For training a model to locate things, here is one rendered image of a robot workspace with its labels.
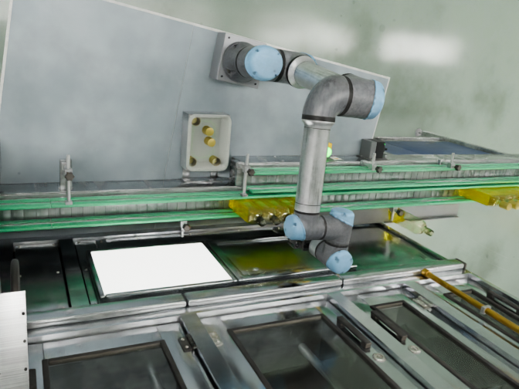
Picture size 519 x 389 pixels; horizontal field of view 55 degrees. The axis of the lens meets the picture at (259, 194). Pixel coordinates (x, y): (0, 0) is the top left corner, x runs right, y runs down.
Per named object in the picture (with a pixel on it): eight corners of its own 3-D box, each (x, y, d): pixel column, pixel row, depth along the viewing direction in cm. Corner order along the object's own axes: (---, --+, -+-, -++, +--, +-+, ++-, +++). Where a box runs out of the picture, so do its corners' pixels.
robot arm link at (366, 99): (270, 45, 181) (354, 79, 137) (305, 51, 188) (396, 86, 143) (263, 78, 185) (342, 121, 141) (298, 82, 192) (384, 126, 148)
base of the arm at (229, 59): (226, 36, 185) (237, 35, 176) (262, 47, 192) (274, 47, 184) (218, 77, 187) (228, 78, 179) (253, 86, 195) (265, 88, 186)
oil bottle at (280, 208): (254, 205, 207) (277, 224, 188) (256, 193, 205) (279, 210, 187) (266, 204, 209) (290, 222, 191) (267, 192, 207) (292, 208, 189)
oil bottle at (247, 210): (228, 207, 202) (249, 226, 183) (229, 194, 200) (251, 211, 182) (241, 206, 204) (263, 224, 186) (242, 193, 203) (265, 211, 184)
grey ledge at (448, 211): (287, 221, 228) (300, 231, 218) (290, 203, 225) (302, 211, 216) (443, 211, 268) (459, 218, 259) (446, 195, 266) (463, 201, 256)
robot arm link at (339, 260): (357, 250, 152) (351, 275, 154) (337, 236, 161) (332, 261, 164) (336, 251, 148) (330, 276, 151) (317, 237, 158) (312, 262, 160)
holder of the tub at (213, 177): (179, 178, 203) (184, 184, 196) (182, 110, 195) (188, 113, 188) (218, 177, 210) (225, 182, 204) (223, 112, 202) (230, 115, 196)
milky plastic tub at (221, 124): (180, 166, 201) (186, 171, 194) (182, 110, 195) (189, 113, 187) (220, 165, 208) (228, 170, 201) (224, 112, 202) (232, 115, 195)
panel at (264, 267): (85, 258, 173) (100, 306, 144) (85, 249, 172) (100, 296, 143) (309, 238, 211) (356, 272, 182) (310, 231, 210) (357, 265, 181)
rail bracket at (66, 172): (57, 189, 181) (62, 209, 162) (56, 143, 176) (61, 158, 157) (71, 188, 183) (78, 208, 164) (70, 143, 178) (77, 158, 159)
